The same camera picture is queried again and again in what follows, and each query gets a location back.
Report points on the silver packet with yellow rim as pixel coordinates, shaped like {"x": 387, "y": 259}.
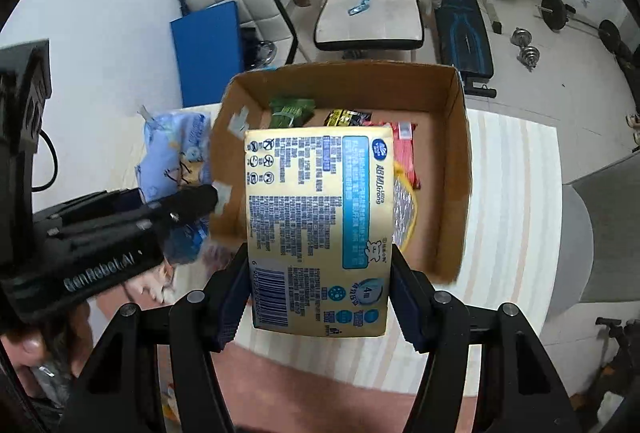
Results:
{"x": 404, "y": 208}

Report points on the black and yellow snack packet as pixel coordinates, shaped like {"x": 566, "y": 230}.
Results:
{"x": 347, "y": 118}

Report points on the small blue packet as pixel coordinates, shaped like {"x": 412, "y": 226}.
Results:
{"x": 358, "y": 6}

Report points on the cardboard box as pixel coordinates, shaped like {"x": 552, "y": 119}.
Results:
{"x": 350, "y": 83}

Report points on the long barbell with black plates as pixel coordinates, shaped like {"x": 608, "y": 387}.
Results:
{"x": 555, "y": 10}

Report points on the striped white table cover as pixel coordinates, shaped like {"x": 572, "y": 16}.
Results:
{"x": 510, "y": 213}

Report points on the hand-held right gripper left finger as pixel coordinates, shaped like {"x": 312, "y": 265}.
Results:
{"x": 231, "y": 313}

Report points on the yellow tissue pack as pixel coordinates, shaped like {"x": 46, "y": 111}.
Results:
{"x": 310, "y": 213}

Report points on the pale printed packet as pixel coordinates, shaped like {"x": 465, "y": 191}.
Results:
{"x": 150, "y": 280}

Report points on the green packet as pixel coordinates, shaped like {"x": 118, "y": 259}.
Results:
{"x": 292, "y": 112}

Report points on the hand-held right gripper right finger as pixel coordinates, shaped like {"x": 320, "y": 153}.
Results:
{"x": 406, "y": 313}

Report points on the black stand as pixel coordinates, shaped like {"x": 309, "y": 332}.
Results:
{"x": 620, "y": 353}

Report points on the blue printed tissue pack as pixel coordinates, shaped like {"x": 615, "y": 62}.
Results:
{"x": 170, "y": 148}

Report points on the white padded chair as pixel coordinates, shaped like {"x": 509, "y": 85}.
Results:
{"x": 370, "y": 20}

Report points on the person's left hand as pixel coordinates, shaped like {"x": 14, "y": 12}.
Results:
{"x": 27, "y": 345}

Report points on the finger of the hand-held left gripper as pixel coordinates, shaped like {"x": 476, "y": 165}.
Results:
{"x": 187, "y": 205}

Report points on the blue and black weight bench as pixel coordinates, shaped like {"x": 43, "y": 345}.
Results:
{"x": 462, "y": 28}

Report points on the chrome dumbbell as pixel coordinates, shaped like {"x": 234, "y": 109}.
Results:
{"x": 531, "y": 56}
{"x": 522, "y": 36}

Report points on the blue mat board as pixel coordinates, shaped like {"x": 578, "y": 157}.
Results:
{"x": 205, "y": 53}

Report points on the red packet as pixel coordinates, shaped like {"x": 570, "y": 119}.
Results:
{"x": 406, "y": 153}

